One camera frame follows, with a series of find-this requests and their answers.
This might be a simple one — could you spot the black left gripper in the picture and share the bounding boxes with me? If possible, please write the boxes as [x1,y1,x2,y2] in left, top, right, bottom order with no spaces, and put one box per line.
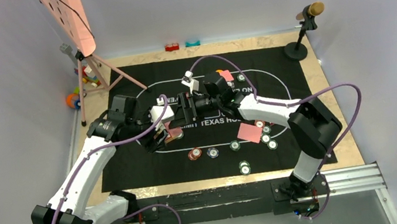
[123,104,170,155]

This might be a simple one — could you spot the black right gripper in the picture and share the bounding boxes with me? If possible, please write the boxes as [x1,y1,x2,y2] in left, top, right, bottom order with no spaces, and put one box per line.
[164,86,224,129]

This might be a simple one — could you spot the red playing card box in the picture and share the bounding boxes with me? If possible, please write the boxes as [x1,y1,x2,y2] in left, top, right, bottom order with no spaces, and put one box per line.
[153,122,183,145]

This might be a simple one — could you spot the red chip stack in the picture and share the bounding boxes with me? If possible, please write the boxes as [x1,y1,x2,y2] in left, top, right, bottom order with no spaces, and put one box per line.
[188,148,202,161]

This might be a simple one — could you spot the blue chip stack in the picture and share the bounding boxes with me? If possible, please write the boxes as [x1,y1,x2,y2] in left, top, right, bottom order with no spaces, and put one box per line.
[207,147,219,159]

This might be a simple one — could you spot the green chip stack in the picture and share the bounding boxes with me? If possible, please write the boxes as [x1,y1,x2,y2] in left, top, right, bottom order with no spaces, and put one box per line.
[229,141,241,152]

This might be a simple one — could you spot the red-backed card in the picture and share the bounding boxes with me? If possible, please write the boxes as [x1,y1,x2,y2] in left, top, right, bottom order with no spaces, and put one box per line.
[237,123,263,143]
[218,70,234,82]

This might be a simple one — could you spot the red chips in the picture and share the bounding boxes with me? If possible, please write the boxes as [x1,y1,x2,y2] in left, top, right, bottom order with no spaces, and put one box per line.
[254,120,265,128]

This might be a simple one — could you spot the green chips group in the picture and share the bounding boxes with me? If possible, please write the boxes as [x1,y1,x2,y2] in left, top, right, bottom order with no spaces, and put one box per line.
[261,126,278,151]

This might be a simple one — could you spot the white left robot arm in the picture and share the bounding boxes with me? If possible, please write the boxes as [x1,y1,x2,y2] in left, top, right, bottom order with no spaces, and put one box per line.
[31,94,173,224]

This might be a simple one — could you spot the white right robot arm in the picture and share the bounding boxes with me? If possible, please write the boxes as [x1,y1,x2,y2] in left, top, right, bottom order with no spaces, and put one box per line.
[170,72,342,196]

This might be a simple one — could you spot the black poker table mat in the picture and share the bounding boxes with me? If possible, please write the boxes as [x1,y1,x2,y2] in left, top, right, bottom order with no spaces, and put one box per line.
[101,47,311,192]

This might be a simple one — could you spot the teal toy block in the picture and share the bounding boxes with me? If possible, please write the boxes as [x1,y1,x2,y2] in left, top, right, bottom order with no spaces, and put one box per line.
[185,40,201,48]

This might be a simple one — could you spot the red toy block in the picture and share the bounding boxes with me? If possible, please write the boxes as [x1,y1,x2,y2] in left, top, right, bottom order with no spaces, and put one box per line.
[164,42,180,52]

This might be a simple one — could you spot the colourful toy block pile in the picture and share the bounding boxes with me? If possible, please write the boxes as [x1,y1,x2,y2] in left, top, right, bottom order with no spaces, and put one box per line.
[82,65,101,88]

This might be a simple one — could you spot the gold microphone on stand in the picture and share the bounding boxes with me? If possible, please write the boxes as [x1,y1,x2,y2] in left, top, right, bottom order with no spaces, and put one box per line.
[283,1,325,61]

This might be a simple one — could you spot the pink music stand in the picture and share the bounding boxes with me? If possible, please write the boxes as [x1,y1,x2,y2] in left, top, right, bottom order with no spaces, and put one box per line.
[39,0,148,127]

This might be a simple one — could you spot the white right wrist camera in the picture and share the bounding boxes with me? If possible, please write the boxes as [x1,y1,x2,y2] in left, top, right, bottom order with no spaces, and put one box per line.
[181,71,199,95]

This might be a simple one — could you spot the orange toy ring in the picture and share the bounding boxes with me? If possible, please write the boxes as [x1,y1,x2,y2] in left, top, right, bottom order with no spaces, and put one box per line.
[64,92,83,112]

